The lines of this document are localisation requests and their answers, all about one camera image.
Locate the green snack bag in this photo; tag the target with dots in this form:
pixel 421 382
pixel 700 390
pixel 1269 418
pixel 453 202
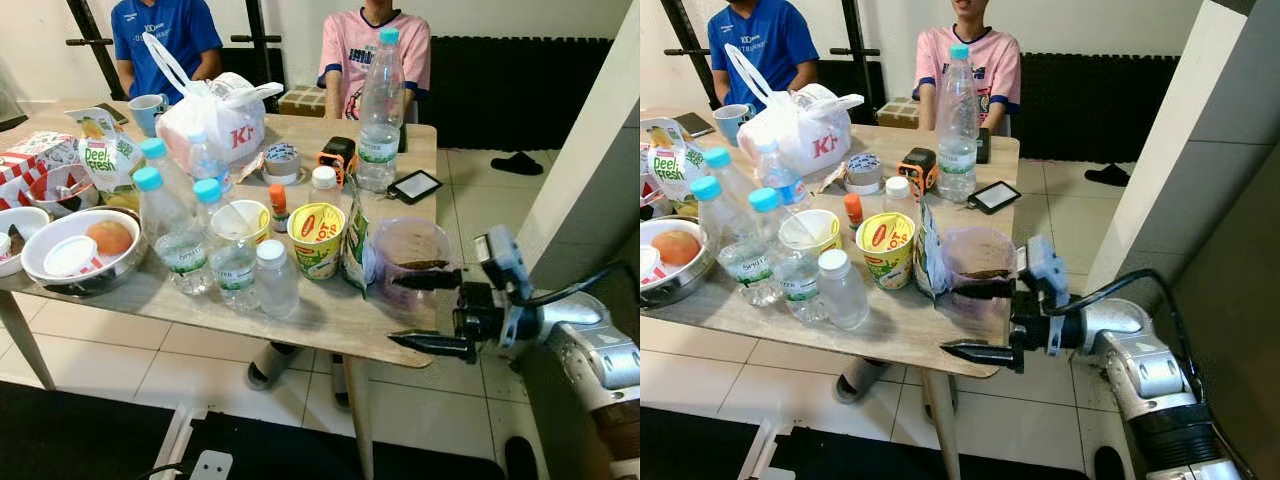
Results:
pixel 356 250
pixel 925 258

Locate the white round lid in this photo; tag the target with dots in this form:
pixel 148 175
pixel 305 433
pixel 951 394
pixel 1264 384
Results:
pixel 70 256
pixel 648 263

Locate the person in blue shirt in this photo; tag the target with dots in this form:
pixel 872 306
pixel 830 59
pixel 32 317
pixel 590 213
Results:
pixel 765 45
pixel 165 45

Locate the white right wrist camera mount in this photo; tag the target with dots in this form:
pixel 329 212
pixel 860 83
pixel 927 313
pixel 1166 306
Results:
pixel 1045 270
pixel 503 258

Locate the white capped jar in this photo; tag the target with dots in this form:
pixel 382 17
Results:
pixel 323 185
pixel 898 195

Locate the dark smartphone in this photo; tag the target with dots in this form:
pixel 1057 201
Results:
pixel 693 123
pixel 112 113

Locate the tall clear water bottle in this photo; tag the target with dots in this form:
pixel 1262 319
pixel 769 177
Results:
pixel 957 120
pixel 381 110

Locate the white flat strip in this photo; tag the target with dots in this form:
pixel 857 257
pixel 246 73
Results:
pixel 757 450
pixel 170 440

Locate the yellow green noodle cup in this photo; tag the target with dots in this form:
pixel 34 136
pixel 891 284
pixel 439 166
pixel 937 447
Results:
pixel 885 255
pixel 316 245

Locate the white bowl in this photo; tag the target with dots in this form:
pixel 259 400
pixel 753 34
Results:
pixel 15 225

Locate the blue capped soda bottle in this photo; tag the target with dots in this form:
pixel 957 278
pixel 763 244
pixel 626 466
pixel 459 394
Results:
pixel 740 262
pixel 795 280
pixel 175 250
pixel 232 270
pixel 722 168
pixel 158 160

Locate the small orange bottle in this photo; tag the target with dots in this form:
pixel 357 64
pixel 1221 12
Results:
pixel 278 205
pixel 852 210

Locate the metal bowl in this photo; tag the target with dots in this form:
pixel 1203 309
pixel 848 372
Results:
pixel 90 280
pixel 685 290

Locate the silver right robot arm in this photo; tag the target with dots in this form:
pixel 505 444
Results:
pixel 1140 360
pixel 590 350

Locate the green white juice pack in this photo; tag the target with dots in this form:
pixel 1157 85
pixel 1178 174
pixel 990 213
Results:
pixel 103 155
pixel 666 165

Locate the black ribbed panel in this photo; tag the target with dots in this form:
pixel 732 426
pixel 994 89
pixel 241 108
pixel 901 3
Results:
pixel 1090 105

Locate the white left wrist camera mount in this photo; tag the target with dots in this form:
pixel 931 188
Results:
pixel 212 466
pixel 775 473

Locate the black slipper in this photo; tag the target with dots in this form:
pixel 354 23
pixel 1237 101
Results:
pixel 517 163
pixel 1108 175

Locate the grey tape roll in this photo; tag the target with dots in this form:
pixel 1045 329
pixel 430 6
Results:
pixel 283 165
pixel 862 174

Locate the small cardboard box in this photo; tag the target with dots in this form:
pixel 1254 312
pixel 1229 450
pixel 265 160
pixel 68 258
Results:
pixel 300 100
pixel 898 112

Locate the yellow paper cup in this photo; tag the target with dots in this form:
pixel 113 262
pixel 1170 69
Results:
pixel 815 238
pixel 245 228

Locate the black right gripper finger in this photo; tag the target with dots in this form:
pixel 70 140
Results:
pixel 430 281
pixel 985 290
pixel 985 355
pixel 435 346

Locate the black floor mat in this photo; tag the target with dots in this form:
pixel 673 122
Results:
pixel 690 455
pixel 80 440

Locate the blue mug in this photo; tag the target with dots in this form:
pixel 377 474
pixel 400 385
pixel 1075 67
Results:
pixel 148 112
pixel 732 122

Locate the white plastic shopping bag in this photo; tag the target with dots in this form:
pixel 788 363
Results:
pixel 800 135
pixel 210 125

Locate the orange black device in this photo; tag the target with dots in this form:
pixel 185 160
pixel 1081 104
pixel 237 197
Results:
pixel 918 168
pixel 338 158

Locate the black e-reader tablet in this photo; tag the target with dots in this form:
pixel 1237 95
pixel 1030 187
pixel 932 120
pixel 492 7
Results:
pixel 994 196
pixel 414 186

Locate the red white food box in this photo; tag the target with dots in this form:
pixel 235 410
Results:
pixel 30 160

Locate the orange fruit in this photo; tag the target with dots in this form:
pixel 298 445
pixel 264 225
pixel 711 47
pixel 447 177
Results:
pixel 676 247
pixel 109 237

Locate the small white capped clear bottle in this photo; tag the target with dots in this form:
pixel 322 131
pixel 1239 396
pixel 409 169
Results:
pixel 276 282
pixel 842 292

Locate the small blue label bottle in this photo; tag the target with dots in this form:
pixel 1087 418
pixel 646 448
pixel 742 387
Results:
pixel 206 162
pixel 780 178

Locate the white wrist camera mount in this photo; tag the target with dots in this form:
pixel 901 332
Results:
pixel 775 473
pixel 1045 270
pixel 503 258
pixel 212 466

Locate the person in pink shirt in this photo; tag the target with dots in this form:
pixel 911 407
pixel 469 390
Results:
pixel 350 50
pixel 990 70

